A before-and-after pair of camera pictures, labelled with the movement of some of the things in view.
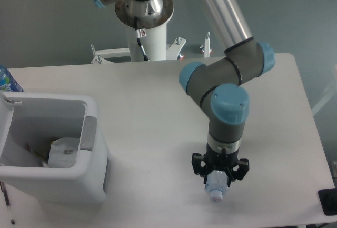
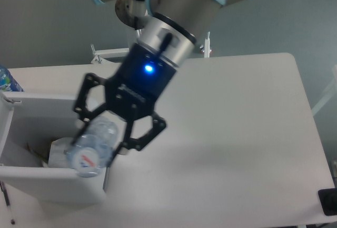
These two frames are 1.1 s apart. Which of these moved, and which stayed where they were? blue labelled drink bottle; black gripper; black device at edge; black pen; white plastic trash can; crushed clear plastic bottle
Moved: crushed clear plastic bottle; black gripper
Stayed: black pen; white plastic trash can; black device at edge; blue labelled drink bottle
